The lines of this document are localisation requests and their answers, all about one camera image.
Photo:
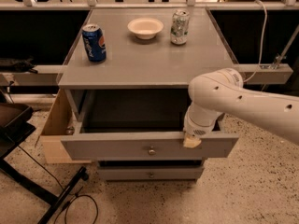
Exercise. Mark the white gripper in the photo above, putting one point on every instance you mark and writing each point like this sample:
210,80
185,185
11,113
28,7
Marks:
195,129

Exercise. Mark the grey top drawer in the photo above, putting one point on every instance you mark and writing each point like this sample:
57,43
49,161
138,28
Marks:
139,125

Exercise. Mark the grey drawer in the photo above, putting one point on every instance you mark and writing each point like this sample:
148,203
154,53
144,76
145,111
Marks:
139,125
150,170

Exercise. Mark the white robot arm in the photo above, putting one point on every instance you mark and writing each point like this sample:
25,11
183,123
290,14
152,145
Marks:
222,91

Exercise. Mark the grey drawer cabinet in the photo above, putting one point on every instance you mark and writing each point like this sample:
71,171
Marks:
137,64

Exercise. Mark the grey bottom drawer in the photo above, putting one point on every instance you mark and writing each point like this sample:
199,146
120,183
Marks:
150,170

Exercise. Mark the white bowl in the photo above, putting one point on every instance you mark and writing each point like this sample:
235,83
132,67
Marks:
145,28

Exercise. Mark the green and silver soda can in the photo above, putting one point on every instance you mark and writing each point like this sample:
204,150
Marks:
179,27

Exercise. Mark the wooden board panel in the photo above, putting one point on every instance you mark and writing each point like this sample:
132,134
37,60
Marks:
57,125

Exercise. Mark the blue Pepsi can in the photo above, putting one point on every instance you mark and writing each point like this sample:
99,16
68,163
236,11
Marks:
94,43

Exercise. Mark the black stand frame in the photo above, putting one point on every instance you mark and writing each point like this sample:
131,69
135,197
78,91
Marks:
14,129

